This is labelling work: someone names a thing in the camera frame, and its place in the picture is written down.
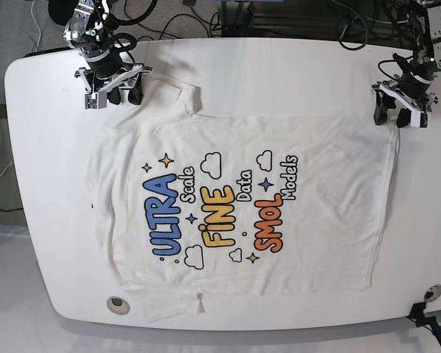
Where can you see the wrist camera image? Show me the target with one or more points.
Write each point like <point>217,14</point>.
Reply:
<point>96,100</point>
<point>420,119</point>

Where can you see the left table grommet hole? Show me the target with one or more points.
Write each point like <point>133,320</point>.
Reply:
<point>118,306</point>

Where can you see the white printed T-shirt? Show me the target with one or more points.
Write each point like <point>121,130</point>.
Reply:
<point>188,205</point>

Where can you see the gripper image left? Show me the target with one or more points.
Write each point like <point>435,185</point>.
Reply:
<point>109,75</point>

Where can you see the table grommet hole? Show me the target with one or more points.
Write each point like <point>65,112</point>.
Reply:
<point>432,294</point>
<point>118,306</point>

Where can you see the black aluminium frame stand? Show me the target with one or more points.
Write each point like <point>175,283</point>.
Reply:
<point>315,20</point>

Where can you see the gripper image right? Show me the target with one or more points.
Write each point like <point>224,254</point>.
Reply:
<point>410,90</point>

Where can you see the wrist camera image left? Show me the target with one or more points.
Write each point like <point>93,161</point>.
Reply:
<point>96,100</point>

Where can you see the right table grommet hole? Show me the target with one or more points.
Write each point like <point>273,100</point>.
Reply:
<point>432,294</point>

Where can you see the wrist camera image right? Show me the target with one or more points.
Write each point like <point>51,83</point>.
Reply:
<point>420,119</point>

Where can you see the black clamp with cable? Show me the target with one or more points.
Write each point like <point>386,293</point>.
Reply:
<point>419,319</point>

